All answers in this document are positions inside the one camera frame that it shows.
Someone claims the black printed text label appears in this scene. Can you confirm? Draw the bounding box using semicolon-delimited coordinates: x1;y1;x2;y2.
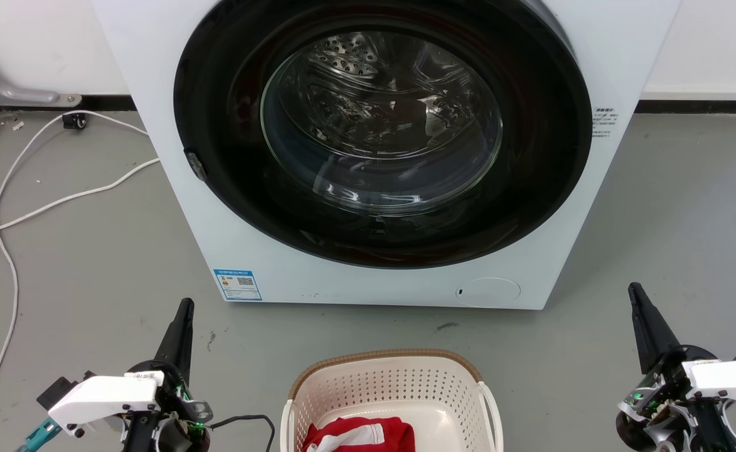
591;107;619;139

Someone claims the white front-load washing machine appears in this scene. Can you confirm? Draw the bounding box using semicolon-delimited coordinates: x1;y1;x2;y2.
90;0;683;310

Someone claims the red and white garment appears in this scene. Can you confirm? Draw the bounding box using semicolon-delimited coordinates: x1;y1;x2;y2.
302;416;416;452

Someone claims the round white filter cover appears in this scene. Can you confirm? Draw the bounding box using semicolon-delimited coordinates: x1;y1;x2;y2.
455;277;522;308

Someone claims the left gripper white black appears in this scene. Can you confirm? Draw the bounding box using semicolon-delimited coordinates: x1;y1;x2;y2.
48;298;214;452

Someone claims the thin black left gripper cable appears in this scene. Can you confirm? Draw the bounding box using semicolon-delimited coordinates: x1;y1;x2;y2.
208;414;276;452

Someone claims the blue energy label sticker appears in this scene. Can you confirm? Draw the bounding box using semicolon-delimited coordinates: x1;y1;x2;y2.
213;269;263;302

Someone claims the perforated steel washer drum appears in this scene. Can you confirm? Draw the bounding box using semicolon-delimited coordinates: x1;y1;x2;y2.
277;33;469;151

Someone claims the black round washer door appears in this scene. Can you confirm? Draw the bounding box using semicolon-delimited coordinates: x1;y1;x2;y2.
173;0;594;270

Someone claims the long white floor cable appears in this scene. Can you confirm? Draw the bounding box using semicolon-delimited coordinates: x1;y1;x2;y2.
0;110;150;430
0;157;161;243

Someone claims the grey bent pipe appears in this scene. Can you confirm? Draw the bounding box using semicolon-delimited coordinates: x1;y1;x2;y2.
0;30;83;107

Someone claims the cream perforated laundry basket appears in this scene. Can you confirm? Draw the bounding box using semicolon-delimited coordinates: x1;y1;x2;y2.
280;349;504;452

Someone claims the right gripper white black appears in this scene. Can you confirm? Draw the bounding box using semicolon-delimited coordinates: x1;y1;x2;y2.
615;282;736;452

